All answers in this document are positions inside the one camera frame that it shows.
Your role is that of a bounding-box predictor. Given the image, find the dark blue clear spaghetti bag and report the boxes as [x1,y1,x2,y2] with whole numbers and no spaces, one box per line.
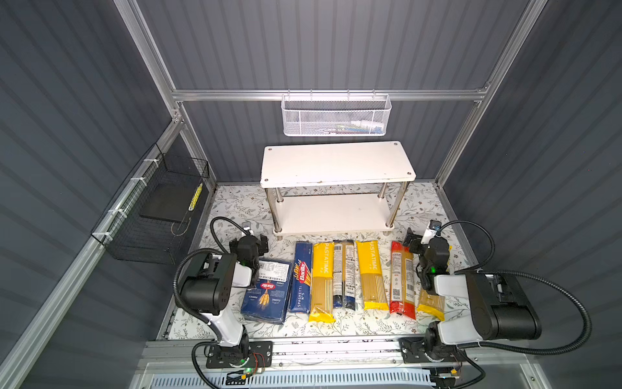
[333,240,356,311]

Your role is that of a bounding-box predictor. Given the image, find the yellow marker pen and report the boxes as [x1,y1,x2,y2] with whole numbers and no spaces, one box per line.
[188,183,203,212]

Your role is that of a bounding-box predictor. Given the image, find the red spaghetti bag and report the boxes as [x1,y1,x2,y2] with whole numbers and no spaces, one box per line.
[390,241,416,319]

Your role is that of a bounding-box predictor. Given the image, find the items in white basket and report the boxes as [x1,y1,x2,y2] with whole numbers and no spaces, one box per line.
[318,120,386,136]

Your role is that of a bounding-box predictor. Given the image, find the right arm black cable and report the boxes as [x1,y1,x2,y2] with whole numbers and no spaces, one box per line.
[439,219,593,356]

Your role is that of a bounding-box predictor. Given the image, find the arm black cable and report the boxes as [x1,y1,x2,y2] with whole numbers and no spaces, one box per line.
[172,216,254,389]
[439,219,593,356]

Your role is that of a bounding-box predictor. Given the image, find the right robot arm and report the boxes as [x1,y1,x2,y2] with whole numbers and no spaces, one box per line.
[403,220,542,361]

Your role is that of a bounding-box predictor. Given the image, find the narrow blue Barilla spaghetti box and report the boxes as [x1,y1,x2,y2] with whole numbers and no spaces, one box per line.
[288,242,314,314]

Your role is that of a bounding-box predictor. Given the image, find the wide blue Barilla pasta box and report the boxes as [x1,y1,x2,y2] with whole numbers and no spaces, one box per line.
[241,259,293,324]

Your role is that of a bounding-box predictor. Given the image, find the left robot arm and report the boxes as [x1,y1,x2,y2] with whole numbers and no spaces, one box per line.
[173,234,269,366]

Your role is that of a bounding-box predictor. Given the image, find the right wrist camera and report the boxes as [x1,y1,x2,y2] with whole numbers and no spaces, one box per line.
[420,220,442,245]

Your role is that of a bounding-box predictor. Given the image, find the white two-tier shelf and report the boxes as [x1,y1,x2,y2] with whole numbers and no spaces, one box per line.
[260,141,416,236]

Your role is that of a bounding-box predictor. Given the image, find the white wire mesh basket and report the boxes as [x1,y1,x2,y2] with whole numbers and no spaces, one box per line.
[280,92,392,137]

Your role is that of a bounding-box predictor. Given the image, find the black wire basket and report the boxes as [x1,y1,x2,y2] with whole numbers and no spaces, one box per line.
[92,147,211,265]

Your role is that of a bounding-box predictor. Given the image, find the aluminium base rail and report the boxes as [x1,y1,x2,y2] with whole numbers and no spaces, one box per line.
[140,335,531,375]

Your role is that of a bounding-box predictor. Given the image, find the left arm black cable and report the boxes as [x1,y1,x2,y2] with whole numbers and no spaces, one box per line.
[172,216,254,389]

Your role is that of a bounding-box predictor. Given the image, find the yellow pastatime bag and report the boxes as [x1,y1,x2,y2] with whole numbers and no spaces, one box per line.
[309,242,335,324]
[416,288,445,321]
[356,241,390,311]

